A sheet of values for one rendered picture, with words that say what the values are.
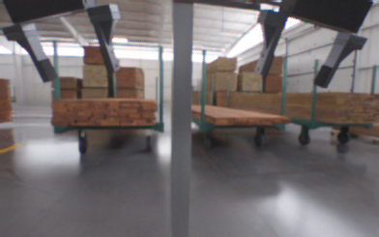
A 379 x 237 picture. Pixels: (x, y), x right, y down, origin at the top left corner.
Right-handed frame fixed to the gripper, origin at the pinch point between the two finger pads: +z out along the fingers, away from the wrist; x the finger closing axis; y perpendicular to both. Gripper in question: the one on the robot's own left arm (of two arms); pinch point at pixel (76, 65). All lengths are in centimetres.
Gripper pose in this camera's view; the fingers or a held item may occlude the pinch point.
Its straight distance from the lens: 40.6
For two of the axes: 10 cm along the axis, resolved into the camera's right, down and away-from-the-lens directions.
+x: -9.9, 1.0, 1.2
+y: 0.5, -4.9, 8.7
